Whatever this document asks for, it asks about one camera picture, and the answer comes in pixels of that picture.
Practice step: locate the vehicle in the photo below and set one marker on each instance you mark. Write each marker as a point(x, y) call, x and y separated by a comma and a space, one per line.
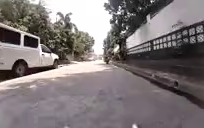
point(107, 60)

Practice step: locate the grey concrete road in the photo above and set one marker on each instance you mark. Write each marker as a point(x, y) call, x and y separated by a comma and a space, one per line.
point(90, 96)

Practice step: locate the large dark tree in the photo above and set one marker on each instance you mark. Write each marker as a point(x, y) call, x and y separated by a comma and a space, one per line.
point(123, 16)

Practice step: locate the row of green trees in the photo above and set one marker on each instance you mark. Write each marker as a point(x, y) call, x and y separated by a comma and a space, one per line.
point(56, 31)

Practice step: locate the robot's own part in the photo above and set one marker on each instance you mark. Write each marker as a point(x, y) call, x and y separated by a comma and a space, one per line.
point(134, 126)
point(66, 126)

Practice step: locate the concrete kerb strip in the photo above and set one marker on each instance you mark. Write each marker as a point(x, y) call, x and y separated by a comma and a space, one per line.
point(190, 80)

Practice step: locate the white van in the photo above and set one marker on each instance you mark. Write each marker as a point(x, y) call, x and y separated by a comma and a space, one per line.
point(13, 55)

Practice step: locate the white wall with lattice fence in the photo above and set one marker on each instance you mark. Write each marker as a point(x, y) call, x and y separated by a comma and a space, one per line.
point(163, 23)

